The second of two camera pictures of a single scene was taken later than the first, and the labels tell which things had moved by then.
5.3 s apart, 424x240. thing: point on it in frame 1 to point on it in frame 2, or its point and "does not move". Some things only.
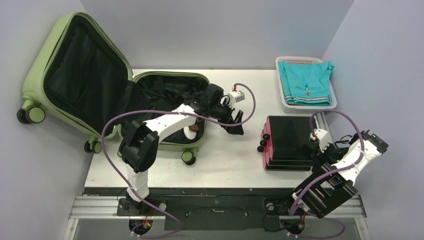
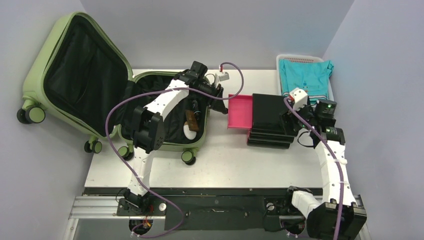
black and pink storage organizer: [286, 144] to [262, 113]
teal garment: [306, 84] does not move
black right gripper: [322, 160] to [288, 122]
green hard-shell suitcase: [76, 75] does not move
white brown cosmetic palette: [190, 132] does not move
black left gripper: [234, 130] to [217, 105]
